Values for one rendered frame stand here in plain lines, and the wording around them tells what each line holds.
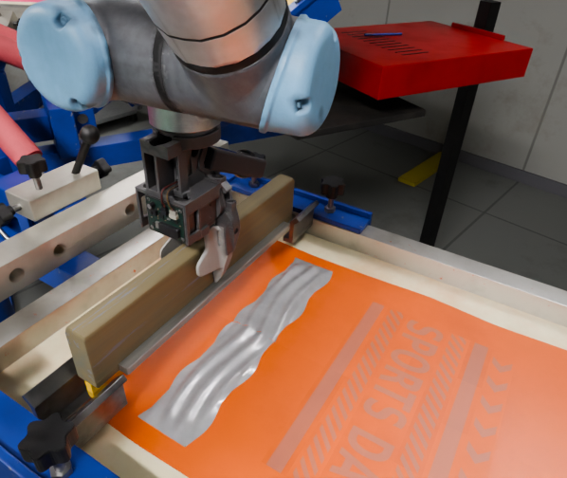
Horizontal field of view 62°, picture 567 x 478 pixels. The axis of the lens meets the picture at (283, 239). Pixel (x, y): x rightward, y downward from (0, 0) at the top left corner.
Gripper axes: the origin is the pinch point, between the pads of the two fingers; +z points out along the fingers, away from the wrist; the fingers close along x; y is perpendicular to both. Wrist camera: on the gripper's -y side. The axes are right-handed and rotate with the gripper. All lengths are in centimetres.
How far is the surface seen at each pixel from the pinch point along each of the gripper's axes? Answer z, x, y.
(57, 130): 4, -62, -24
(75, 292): 5.3, -15.5, 9.7
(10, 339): 5.4, -15.1, 19.6
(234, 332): 8.4, 5.3, 1.5
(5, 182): 0.1, -41.6, 1.0
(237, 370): 8.2, 9.4, 6.7
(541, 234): 103, 51, -227
